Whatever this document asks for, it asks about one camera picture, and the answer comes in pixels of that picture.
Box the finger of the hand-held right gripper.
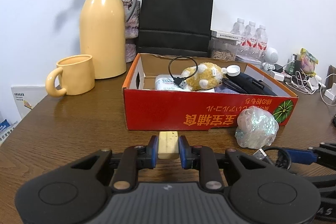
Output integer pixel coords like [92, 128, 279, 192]
[285, 142, 336, 170]

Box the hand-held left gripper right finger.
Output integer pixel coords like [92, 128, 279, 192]
[179, 135, 267, 192]

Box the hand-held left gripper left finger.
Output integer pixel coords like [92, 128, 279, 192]
[70, 135, 159, 192]

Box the cream rectangular block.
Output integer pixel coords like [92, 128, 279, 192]
[158, 131, 179, 160]

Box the black USB cable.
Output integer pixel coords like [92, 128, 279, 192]
[168, 56, 199, 89]
[252, 147, 292, 169]

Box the orange red cardboard box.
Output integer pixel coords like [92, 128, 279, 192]
[122, 53, 299, 131]

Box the white face mask packet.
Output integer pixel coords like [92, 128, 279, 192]
[155, 74, 184, 90]

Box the purple fuzzy cloth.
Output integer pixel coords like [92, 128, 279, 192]
[214, 86, 237, 95]

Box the black braided cable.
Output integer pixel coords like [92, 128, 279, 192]
[222, 78, 249, 95]

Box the iridescent plastic wrap ball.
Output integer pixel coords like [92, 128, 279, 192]
[234, 106, 279, 149]

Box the white plug adapter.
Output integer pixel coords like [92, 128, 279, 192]
[322, 82, 336, 105]

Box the yellow plush toy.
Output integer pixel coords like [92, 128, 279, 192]
[179, 62, 228, 91]

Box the white charger block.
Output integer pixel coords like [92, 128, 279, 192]
[273, 70, 286, 82]

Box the black upright device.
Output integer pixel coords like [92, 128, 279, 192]
[294, 60, 303, 78]

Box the dark box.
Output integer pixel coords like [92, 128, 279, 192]
[328, 64, 336, 83]

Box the black pouch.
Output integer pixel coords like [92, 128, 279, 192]
[226, 65, 278, 96]

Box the green bottle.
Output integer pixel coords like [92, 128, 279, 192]
[289, 55, 297, 75]

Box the yellow snack packet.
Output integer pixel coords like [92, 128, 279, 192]
[300, 48, 320, 75]

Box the white robot-shaped speaker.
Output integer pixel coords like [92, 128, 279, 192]
[262, 47, 279, 71]

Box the clear container of seeds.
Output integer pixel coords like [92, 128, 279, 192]
[209, 36, 238, 60]

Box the yellow ceramic mug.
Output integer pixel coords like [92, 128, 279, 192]
[45, 54, 95, 98]

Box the pink mottled vase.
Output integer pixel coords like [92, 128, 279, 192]
[121, 0, 141, 63]

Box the clear water bottle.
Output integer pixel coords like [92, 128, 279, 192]
[243, 21, 257, 55]
[231, 18, 246, 54]
[253, 25, 268, 56]

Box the flat white box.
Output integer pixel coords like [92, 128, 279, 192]
[211, 29, 241, 42]

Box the yellow thermos jug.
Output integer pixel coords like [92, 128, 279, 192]
[79, 0, 138, 80]

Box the white booklet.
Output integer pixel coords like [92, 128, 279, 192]
[11, 86, 49, 122]

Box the black paper bag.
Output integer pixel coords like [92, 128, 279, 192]
[138, 0, 215, 59]

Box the blue printed packet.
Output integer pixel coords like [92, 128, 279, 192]
[0, 119, 19, 146]

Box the white cable tangle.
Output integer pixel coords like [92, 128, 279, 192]
[285, 68, 326, 95]

